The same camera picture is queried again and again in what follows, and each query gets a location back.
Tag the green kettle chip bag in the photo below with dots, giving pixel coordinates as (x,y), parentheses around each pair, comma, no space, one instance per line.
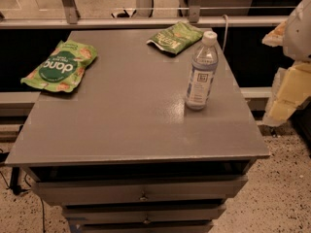
(176,38)

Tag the grey drawer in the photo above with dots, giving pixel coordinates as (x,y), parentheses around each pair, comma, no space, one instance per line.
(136,191)
(156,213)

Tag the top grey drawer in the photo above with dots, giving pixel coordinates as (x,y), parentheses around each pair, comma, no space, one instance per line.
(136,191)

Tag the green dang rice chip bag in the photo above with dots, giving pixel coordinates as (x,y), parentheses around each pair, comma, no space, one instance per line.
(64,69)

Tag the grey drawer cabinet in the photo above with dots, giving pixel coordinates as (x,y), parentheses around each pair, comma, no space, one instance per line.
(128,120)

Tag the clear blue-label plastic bottle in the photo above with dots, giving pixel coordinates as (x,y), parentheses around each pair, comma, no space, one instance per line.
(204,63)

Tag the metal rail frame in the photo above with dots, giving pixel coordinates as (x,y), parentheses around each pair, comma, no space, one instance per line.
(84,14)

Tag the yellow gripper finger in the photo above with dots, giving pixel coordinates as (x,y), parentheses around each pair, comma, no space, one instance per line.
(290,89)
(275,37)

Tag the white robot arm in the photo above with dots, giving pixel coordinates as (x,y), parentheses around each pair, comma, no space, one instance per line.
(297,36)

